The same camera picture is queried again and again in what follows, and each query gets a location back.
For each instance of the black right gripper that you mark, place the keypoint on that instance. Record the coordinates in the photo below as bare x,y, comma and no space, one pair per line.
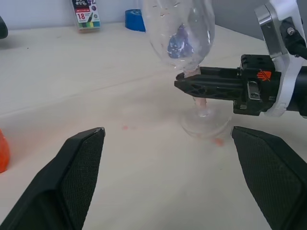
269,95

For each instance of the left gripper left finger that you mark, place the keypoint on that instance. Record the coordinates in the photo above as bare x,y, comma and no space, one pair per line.
60,187

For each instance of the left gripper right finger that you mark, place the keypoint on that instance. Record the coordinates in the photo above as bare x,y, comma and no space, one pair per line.
278,182

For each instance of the clear wine glass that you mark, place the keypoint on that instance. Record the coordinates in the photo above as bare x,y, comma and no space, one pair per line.
158,31

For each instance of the bottle with orange liquid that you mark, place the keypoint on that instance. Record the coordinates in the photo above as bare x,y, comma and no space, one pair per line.
3,153

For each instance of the blue round container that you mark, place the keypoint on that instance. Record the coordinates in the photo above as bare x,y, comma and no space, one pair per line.
134,21

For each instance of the marker pen pack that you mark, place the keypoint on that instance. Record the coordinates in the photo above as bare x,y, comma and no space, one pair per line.
84,16

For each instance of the black handheld controller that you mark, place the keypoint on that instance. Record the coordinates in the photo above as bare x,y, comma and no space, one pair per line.
3,28

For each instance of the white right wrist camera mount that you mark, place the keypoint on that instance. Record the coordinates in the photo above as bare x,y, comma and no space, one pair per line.
287,79

